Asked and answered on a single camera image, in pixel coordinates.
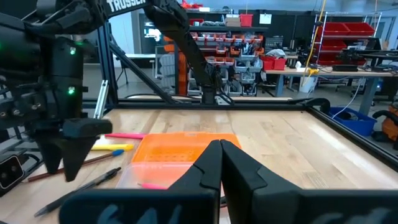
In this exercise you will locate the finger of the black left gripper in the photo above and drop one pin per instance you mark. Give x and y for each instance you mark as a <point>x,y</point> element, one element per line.
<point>77,146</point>
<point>51,155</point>

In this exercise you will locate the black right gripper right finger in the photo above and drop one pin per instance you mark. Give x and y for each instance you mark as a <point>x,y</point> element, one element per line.
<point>264,205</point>

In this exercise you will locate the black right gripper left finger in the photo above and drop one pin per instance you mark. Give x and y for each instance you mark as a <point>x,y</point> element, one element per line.
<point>192,205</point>

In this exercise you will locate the brown pencil with blue tip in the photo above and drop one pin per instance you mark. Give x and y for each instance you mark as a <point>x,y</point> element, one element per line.
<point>102,157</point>

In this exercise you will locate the yellow highlighter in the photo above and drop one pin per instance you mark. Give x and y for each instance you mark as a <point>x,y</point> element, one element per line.
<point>112,147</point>

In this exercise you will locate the black pen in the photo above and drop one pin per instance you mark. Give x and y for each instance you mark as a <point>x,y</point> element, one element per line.
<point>93,183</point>

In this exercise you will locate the thin pink pen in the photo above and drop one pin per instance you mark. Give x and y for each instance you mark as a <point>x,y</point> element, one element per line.
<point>154,186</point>

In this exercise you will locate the pink highlighter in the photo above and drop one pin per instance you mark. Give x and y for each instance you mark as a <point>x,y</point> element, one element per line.
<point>124,136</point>

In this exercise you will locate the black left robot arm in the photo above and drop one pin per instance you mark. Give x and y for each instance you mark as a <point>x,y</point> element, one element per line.
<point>174,25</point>

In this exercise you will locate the orange perforated plastic lid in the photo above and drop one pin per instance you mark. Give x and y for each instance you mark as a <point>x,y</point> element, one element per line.
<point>180,147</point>

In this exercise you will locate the blue plastic bin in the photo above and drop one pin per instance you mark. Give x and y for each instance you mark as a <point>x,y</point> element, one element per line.
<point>357,124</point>

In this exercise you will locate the white bucket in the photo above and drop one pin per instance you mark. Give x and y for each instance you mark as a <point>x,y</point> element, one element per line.
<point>308,84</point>

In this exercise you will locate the red bins on workbench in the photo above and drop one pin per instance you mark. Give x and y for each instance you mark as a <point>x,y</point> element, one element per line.
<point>273,63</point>

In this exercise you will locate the shelf with small parts bins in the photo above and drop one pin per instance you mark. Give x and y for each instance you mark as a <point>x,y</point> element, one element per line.
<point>239,62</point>

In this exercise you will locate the orange shop vacuum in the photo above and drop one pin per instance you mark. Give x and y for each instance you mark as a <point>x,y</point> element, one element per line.
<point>388,124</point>

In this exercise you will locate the wooden workbench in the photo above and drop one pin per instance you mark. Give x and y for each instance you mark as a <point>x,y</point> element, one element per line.
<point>342,74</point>

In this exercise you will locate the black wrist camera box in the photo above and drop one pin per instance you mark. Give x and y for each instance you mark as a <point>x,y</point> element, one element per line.
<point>11,174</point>

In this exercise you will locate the silver aluminium bracket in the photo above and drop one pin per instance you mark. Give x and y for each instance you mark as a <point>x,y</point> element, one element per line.
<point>101,99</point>

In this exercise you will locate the black aluminium table frame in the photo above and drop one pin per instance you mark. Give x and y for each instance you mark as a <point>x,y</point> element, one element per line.
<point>248,103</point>

